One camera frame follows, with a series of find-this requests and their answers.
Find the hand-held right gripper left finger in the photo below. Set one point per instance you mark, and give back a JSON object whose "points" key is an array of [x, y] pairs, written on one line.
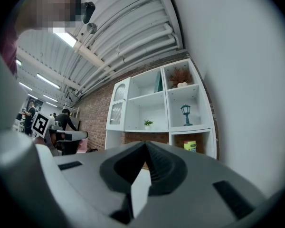
{"points": [[90, 174]]}

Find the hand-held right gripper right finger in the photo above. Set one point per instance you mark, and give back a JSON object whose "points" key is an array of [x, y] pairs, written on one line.
{"points": [[199, 174]]}

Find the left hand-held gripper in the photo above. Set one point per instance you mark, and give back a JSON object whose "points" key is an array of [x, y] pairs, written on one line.
{"points": [[40, 125]]}

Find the yellow can with pink lid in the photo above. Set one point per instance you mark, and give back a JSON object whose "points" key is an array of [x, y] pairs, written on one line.
{"points": [[190, 146]]}

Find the white desk with hutch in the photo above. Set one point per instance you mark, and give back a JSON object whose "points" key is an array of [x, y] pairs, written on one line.
{"points": [[145, 108]]}

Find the pink translucent storage box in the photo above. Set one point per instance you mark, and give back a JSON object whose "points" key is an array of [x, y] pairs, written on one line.
{"points": [[83, 145]]}

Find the white arched glass cabinet door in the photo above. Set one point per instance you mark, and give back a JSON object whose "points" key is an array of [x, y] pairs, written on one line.
{"points": [[118, 103]]}

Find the blue lantern lamp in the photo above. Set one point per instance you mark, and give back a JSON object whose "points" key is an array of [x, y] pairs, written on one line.
{"points": [[186, 109]]}

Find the small potted green plant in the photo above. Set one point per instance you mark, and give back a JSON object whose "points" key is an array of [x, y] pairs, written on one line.
{"points": [[148, 123]]}

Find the row of ceiling strip lights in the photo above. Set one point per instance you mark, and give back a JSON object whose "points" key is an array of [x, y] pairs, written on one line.
{"points": [[65, 38]]}

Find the teal book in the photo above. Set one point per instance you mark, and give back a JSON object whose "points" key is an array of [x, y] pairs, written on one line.
{"points": [[158, 82]]}

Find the dried brown plant decoration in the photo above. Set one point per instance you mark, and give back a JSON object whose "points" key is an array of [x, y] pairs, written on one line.
{"points": [[180, 76]]}

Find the person's red shirt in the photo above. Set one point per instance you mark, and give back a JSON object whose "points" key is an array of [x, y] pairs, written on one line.
{"points": [[8, 53]]}

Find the white ceiling pipes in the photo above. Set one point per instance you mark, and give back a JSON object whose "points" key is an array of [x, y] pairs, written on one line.
{"points": [[147, 44]]}

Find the person's head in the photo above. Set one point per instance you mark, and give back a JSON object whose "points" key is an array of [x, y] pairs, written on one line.
{"points": [[50, 6]]}

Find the black head-worn camera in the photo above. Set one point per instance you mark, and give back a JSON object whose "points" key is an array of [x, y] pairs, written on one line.
{"points": [[88, 11]]}

